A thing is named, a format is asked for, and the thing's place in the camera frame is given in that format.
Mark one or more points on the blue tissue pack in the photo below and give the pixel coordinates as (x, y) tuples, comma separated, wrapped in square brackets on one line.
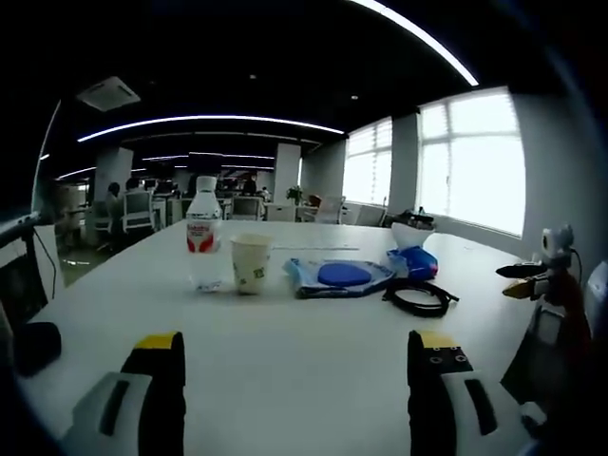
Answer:
[(418, 261)]

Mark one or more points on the ceiling air conditioner unit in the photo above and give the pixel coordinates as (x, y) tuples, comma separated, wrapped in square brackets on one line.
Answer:
[(108, 93)]

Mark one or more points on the long curved ceiling light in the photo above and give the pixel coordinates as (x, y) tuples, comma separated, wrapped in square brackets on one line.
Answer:
[(427, 38)]

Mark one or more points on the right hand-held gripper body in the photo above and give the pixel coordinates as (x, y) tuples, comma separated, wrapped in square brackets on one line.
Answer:
[(559, 249)]

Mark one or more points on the side desk black legs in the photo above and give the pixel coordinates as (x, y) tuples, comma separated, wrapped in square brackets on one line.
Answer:
[(33, 266)]

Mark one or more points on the black pouch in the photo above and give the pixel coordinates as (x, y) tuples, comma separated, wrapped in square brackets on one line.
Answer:
[(40, 347)]

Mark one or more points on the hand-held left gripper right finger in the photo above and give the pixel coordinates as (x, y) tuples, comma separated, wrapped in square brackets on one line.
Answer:
[(432, 394)]

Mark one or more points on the white paper cup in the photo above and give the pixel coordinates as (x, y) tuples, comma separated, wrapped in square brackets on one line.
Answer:
[(249, 266)]

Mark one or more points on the ceiling light strip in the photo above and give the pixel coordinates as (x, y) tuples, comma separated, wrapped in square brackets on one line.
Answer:
[(214, 118)]

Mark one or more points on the smaller bright window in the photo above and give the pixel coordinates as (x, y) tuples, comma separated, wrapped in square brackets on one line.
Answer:
[(368, 164)]

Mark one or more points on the dark bag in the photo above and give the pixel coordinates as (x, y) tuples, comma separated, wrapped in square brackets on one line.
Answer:
[(415, 217)]

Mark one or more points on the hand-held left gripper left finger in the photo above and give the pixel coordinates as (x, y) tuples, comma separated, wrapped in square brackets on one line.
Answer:
[(157, 380)]

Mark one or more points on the potted green plant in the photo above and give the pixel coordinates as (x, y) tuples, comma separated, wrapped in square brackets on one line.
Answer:
[(294, 195)]

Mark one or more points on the white office chair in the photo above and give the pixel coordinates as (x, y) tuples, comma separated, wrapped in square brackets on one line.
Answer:
[(546, 332)]

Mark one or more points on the large bright window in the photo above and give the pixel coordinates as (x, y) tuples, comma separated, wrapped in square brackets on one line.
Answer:
[(475, 161)]

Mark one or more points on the large dark screen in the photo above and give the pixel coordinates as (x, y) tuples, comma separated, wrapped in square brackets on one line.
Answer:
[(28, 166)]

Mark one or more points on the white tabletop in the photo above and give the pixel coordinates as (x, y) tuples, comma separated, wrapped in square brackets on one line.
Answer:
[(285, 370)]

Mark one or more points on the clear plastic water bottle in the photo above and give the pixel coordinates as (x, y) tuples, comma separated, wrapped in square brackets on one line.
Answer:
[(204, 228)]

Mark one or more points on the blue wet wipes pack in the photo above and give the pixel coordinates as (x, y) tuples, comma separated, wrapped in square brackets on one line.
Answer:
[(304, 280)]

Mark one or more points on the row of white office chairs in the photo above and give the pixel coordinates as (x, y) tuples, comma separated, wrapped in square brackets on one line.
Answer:
[(138, 209)]

